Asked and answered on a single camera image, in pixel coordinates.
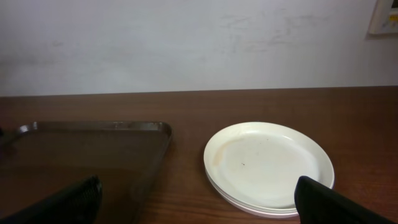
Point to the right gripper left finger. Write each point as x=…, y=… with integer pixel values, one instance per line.
x=77, y=203

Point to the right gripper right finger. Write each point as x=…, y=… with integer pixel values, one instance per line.
x=317, y=204

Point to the pinkish white plate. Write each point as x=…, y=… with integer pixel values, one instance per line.
x=271, y=215

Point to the cream white plate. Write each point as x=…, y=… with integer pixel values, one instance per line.
x=259, y=164

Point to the pale blue plate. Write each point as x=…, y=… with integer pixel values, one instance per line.
x=277, y=210

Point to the large brown tray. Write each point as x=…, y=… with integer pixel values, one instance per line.
x=41, y=158

